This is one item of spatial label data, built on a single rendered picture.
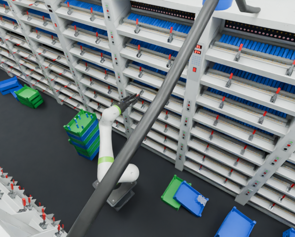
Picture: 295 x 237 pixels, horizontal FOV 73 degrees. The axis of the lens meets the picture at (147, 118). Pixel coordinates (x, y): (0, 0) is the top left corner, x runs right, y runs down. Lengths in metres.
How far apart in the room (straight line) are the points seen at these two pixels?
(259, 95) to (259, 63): 0.21
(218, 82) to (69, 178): 1.92
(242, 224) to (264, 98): 1.22
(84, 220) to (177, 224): 1.90
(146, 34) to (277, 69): 0.84
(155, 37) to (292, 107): 0.94
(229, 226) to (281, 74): 1.39
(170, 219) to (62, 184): 1.24
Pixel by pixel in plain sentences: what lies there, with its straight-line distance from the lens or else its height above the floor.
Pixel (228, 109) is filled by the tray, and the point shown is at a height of 1.12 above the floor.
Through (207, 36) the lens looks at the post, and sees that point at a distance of 1.26.
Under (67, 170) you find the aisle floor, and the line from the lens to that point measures 2.62.
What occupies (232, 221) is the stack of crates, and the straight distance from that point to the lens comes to 2.15.
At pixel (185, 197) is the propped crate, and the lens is 2.23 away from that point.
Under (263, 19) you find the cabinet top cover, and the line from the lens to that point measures 1.16.
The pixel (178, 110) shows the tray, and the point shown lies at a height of 0.93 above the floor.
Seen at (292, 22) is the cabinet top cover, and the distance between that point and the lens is 1.18.
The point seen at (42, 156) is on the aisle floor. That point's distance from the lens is 2.87.
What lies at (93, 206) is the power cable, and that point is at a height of 1.82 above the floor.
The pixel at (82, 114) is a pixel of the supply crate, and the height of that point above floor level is 0.48.
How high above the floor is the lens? 2.13
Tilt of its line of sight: 48 degrees down
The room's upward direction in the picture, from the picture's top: 3 degrees counter-clockwise
